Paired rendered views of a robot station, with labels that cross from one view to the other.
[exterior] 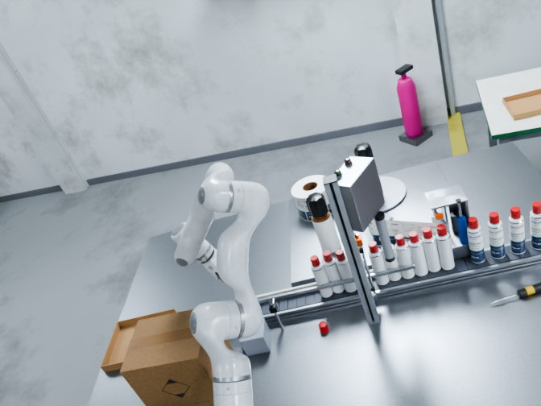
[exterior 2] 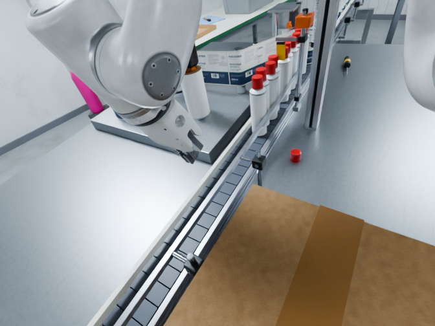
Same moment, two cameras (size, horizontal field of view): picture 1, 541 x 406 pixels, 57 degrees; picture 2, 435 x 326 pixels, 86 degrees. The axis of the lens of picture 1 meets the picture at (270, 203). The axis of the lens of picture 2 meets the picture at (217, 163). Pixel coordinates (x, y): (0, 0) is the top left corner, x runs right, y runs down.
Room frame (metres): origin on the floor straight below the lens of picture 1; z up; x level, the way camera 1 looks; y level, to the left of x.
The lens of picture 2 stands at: (1.38, 0.58, 1.38)
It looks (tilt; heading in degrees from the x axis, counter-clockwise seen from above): 43 degrees down; 296
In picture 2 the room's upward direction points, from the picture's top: 12 degrees counter-clockwise
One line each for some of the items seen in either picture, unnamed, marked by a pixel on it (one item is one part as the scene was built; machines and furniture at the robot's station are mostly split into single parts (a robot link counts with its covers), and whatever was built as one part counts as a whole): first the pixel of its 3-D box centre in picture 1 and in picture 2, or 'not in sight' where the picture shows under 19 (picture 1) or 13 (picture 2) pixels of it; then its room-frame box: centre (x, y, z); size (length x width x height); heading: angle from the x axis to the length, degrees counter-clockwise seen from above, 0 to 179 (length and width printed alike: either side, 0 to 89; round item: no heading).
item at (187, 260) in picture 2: not in sight; (190, 270); (1.56, 0.43, 0.91); 0.07 x 0.03 x 0.17; 167
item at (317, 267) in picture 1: (320, 275); (258, 107); (1.51, -0.08, 0.98); 0.05 x 0.05 x 0.20
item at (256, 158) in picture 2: (276, 311); (252, 171); (1.49, 0.14, 0.91); 0.07 x 0.03 x 0.17; 167
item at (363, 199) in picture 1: (355, 193); not in sight; (1.38, -0.28, 1.38); 0.17 x 0.10 x 0.19; 132
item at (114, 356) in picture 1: (140, 339); not in sight; (1.72, 0.78, 0.85); 0.30 x 0.26 x 0.04; 77
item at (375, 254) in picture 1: (377, 263); (282, 76); (1.46, -0.30, 0.98); 0.05 x 0.05 x 0.20
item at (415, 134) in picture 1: (409, 104); (86, 89); (3.88, -1.46, 0.34); 0.31 x 0.30 x 0.69; 156
